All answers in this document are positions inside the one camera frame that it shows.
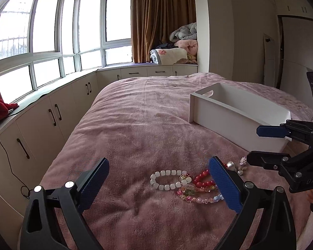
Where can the grey crumpled blanket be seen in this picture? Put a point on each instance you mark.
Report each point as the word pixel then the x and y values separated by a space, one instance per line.
pixel 185 32

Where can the white storage box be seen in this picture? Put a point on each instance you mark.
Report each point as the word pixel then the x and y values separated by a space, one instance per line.
pixel 224 119

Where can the small pearl earring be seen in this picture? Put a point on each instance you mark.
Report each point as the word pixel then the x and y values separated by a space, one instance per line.
pixel 240 172

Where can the pink bed blanket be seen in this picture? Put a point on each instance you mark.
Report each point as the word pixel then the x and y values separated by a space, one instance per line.
pixel 135 125

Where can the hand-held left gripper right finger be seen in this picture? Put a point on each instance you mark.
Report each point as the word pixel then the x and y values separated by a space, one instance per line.
pixel 225 185

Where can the white leaning board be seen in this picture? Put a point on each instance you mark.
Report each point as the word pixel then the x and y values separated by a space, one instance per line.
pixel 270 60

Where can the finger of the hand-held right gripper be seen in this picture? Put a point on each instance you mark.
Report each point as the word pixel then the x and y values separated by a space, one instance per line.
pixel 263 159
pixel 268 131

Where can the pink fluffy blanket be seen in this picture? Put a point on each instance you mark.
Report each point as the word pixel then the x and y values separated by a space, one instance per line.
pixel 189 47

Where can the bay window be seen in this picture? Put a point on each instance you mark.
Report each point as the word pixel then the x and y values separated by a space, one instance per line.
pixel 44 18

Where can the crystal flower earring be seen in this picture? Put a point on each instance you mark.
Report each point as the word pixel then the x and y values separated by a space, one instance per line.
pixel 242 160

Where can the beige window seat cabinets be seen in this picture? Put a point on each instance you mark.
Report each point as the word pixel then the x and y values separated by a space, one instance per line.
pixel 39 130

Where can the white wardrobe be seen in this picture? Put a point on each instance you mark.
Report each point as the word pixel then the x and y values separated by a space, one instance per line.
pixel 297 47

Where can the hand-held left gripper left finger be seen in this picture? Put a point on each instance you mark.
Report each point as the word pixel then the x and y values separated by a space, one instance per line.
pixel 94 185

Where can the yellow cloth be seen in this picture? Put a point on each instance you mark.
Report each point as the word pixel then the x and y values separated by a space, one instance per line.
pixel 191 58

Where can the brown curtain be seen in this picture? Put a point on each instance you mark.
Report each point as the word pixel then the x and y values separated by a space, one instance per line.
pixel 161 18

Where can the dark clothing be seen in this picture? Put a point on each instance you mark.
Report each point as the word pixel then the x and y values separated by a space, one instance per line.
pixel 165 45

